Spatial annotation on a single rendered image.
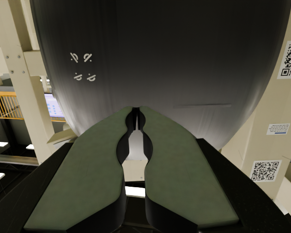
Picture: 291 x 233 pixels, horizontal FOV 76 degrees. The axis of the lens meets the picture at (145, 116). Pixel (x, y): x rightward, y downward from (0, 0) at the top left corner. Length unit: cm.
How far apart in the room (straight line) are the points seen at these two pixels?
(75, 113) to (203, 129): 16
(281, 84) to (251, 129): 12
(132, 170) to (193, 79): 69
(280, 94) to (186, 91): 33
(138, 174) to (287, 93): 63
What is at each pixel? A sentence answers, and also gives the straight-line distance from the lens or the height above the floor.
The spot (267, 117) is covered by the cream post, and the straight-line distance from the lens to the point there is 52.
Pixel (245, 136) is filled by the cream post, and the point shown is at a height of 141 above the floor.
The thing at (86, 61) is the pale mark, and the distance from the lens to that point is 20.
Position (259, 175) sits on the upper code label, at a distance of 62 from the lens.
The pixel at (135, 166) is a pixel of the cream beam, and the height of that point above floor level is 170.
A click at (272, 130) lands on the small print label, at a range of 54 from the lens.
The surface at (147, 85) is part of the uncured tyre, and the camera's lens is 20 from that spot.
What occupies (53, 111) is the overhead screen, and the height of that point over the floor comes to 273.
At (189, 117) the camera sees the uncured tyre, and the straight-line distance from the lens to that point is 23.
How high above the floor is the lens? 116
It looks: 25 degrees up
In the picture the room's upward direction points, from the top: 179 degrees clockwise
